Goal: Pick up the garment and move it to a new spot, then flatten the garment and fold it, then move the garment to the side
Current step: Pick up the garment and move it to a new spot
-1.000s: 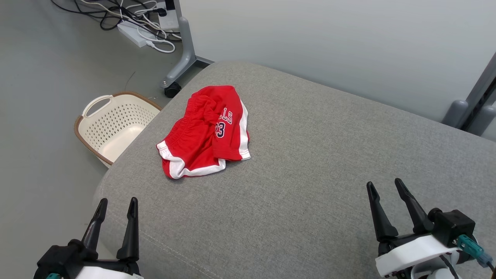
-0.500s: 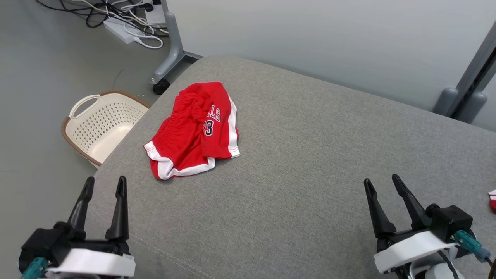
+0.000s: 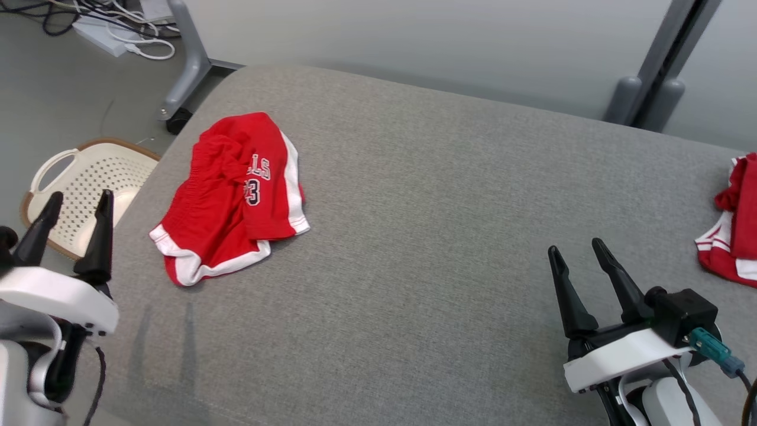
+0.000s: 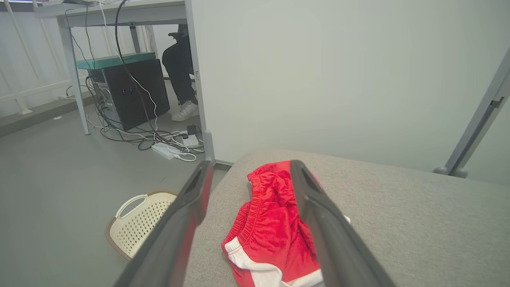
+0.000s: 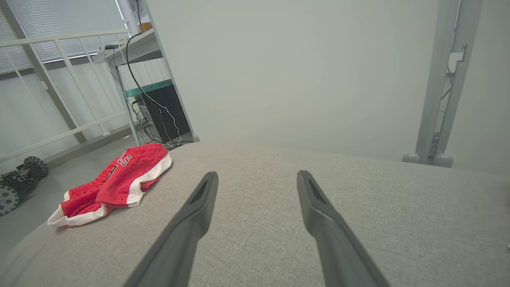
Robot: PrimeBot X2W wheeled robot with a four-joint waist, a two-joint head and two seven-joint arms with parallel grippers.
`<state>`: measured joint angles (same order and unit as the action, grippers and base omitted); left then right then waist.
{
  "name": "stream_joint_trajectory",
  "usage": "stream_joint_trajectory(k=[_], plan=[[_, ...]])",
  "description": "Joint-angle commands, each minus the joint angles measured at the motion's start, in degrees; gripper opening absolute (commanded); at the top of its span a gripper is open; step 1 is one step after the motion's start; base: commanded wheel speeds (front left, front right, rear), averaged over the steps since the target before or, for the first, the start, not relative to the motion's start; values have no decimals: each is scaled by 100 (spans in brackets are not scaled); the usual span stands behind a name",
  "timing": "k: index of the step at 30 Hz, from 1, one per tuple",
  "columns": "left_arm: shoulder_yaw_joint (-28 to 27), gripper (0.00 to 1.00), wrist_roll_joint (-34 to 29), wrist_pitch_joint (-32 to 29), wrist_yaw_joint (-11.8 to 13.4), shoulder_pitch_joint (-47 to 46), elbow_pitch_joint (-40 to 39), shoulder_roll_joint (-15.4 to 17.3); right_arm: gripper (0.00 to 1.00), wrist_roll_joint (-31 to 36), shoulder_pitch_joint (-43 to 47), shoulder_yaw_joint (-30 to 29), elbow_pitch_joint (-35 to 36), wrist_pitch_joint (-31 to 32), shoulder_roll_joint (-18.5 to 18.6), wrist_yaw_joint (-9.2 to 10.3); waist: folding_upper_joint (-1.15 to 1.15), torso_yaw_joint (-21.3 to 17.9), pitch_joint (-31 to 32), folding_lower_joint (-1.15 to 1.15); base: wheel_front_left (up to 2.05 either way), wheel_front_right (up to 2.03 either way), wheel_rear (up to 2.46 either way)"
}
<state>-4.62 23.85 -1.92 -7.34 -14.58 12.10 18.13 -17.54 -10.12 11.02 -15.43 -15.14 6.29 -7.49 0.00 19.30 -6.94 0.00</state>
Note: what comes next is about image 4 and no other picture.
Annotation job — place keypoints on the grey partition edge post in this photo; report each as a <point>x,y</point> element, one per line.
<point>199,95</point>

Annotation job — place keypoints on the flat teal box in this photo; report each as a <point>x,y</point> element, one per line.
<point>99,62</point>

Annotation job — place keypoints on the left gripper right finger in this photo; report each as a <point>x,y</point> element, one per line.
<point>334,247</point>

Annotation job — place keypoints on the white power adapter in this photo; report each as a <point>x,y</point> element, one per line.
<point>190,140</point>

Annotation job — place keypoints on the cream perforated laundry basket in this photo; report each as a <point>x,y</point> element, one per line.
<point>135,227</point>

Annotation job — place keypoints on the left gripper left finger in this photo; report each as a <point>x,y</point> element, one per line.
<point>175,239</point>

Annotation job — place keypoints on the grey partition post with feet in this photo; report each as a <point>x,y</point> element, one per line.
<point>478,119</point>

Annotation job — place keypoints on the person in black trousers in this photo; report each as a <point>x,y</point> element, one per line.
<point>179,67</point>

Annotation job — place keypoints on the black computer tower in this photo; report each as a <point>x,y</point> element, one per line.
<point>159,79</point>

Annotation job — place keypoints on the red and white sports shorts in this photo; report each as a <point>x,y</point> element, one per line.
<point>271,223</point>

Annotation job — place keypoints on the white grey desk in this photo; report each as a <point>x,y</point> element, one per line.
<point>159,12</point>

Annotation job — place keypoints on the white power strip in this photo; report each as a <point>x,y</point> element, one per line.
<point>163,150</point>

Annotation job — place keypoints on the white sneaker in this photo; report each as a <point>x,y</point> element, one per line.
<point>185,111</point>

